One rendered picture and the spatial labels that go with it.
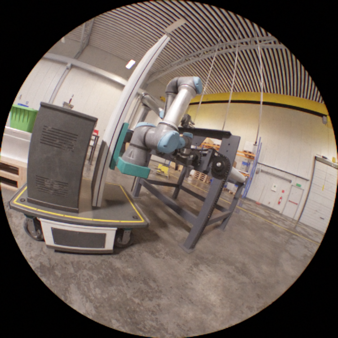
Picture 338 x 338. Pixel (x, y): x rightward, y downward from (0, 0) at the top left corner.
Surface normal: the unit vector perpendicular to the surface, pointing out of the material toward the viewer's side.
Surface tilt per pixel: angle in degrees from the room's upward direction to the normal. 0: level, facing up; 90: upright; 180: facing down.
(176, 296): 0
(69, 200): 90
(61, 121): 90
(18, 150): 90
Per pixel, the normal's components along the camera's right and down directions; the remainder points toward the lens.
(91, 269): 0.33, -0.94
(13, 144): 0.64, 0.29
